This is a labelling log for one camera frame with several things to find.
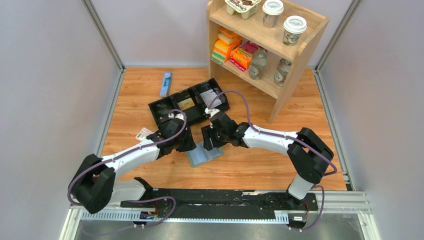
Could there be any paper coffee cup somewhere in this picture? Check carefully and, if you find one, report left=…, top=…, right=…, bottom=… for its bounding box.
left=262, top=0, right=284, bottom=28
left=282, top=15, right=307, bottom=46

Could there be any orange snack box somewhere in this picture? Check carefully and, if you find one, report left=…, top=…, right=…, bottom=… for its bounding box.
left=228, top=41, right=259, bottom=72

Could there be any teal leather card holder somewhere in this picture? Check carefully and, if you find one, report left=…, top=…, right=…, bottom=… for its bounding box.
left=186, top=141, right=224, bottom=168

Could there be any stacked colourful sponges pack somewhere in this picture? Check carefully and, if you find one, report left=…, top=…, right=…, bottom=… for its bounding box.
left=210, top=27, right=243, bottom=65

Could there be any wooden shelf unit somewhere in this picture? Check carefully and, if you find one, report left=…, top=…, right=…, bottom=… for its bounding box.
left=205, top=0, right=331, bottom=124

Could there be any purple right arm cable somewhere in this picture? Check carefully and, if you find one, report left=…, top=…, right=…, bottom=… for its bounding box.
left=205, top=90, right=338, bottom=232

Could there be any silver VIP card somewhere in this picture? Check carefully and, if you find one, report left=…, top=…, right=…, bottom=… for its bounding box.
left=200, top=89, right=223, bottom=109

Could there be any paper coffee cup left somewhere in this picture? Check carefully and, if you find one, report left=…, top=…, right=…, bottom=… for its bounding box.
left=262, top=0, right=284, bottom=28

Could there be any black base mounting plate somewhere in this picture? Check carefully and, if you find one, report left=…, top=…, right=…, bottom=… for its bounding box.
left=120, top=188, right=319, bottom=220

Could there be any gold card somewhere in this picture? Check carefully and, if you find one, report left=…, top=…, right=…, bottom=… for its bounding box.
left=177, top=98, right=196, bottom=111

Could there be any paper coffee cup right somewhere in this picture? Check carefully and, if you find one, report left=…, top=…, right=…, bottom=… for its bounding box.
left=282, top=15, right=307, bottom=46

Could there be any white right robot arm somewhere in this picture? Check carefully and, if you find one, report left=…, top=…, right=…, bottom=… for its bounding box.
left=204, top=108, right=337, bottom=210

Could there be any chocolate pudding cup pack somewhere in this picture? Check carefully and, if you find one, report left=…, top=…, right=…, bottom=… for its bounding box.
left=224, top=0, right=261, bottom=20

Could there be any blue rectangular box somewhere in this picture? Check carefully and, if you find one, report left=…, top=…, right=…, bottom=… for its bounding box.
left=159, top=71, right=172, bottom=98

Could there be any glass bottle left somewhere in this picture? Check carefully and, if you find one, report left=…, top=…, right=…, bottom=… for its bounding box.
left=248, top=46, right=268, bottom=80

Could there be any black three-compartment tray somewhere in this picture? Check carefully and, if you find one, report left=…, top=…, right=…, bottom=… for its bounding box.
left=148, top=78, right=230, bottom=129

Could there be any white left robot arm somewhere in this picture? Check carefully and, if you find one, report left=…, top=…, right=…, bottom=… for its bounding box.
left=67, top=113, right=196, bottom=214

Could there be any glass bottle right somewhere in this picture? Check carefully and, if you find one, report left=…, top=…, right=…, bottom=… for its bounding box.
left=274, top=58, right=292, bottom=87

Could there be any glass bottle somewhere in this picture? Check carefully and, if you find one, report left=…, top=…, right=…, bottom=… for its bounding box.
left=274, top=58, right=292, bottom=87
left=248, top=46, right=268, bottom=80

